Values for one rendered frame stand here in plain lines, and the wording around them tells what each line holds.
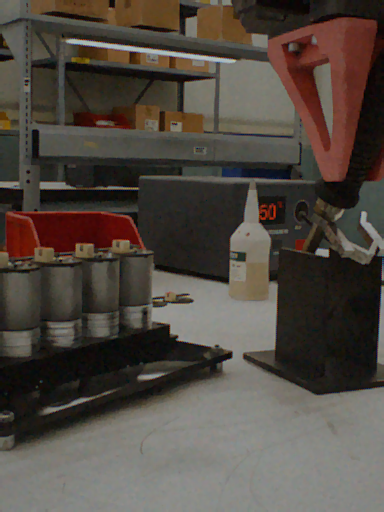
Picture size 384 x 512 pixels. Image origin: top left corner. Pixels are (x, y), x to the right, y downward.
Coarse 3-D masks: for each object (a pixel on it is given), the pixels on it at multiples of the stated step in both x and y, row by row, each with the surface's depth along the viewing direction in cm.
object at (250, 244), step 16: (256, 208) 64; (256, 224) 64; (240, 240) 63; (256, 240) 63; (240, 256) 63; (256, 256) 63; (240, 272) 64; (256, 272) 63; (240, 288) 64; (256, 288) 64
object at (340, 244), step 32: (320, 224) 40; (288, 256) 42; (320, 256) 40; (352, 256) 39; (288, 288) 42; (320, 288) 40; (352, 288) 43; (288, 320) 42; (320, 320) 40; (352, 320) 43; (256, 352) 45; (288, 352) 42; (320, 352) 40; (352, 352) 43; (320, 384) 39; (352, 384) 39
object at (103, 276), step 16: (96, 272) 39; (112, 272) 40; (96, 288) 39; (112, 288) 40; (96, 304) 39; (112, 304) 40; (96, 320) 39; (112, 320) 40; (96, 336) 40; (112, 336) 40
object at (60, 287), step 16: (48, 272) 37; (64, 272) 37; (80, 272) 38; (48, 288) 37; (64, 288) 37; (80, 288) 38; (48, 304) 37; (64, 304) 37; (80, 304) 38; (48, 320) 37; (64, 320) 37; (80, 320) 38; (48, 336) 37; (64, 336) 37; (80, 336) 38
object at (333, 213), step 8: (320, 200) 41; (320, 208) 41; (328, 208) 41; (336, 208) 41; (328, 216) 41; (336, 216) 41; (312, 232) 43; (320, 232) 42; (312, 240) 43; (320, 240) 43; (304, 248) 43; (312, 248) 43
